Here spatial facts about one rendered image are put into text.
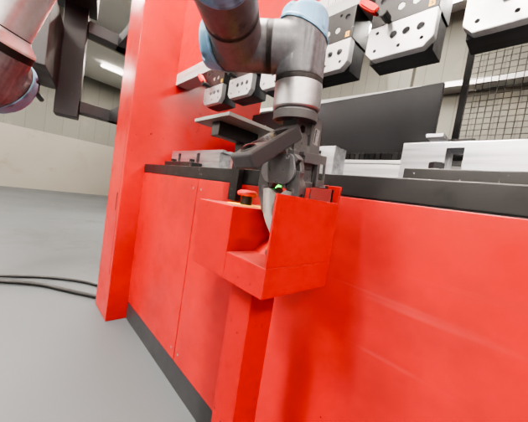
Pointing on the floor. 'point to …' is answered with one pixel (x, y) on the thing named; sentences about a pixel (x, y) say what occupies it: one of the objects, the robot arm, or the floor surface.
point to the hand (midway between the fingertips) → (274, 235)
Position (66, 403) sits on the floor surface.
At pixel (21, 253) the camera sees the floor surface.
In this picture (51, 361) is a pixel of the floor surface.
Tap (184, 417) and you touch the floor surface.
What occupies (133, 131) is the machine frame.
